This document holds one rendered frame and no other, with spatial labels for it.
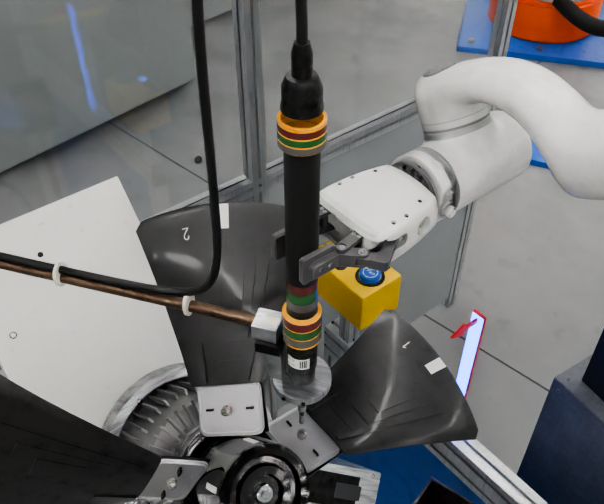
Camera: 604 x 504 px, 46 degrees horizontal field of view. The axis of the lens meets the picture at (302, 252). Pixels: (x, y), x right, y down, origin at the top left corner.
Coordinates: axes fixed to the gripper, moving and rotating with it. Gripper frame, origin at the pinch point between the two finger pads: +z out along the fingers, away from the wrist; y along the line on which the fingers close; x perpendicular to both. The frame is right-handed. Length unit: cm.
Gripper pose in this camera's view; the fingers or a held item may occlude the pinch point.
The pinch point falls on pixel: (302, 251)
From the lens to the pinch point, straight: 71.6
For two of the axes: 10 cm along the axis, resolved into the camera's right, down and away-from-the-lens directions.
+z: -7.8, 4.2, -4.6
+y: -6.3, -5.3, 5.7
